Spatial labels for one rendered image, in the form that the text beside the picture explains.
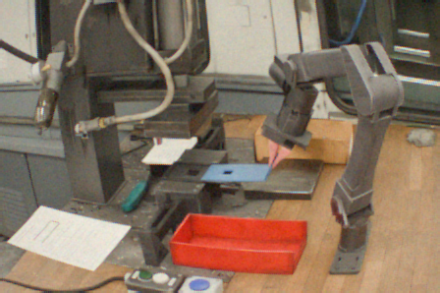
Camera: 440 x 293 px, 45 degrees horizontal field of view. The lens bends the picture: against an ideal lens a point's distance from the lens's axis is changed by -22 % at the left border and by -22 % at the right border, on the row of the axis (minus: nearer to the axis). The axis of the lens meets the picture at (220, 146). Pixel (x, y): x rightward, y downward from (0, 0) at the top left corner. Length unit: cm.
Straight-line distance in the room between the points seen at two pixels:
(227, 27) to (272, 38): 15
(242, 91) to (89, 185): 69
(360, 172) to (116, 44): 58
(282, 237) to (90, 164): 49
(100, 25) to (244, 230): 54
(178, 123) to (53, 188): 140
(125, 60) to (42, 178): 138
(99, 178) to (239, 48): 71
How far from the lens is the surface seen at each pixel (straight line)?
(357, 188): 117
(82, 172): 153
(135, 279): 120
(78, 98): 145
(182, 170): 147
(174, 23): 131
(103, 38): 136
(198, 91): 134
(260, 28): 196
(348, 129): 171
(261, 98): 201
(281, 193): 148
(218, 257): 124
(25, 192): 280
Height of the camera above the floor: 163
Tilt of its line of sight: 25 degrees down
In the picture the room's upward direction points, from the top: 6 degrees counter-clockwise
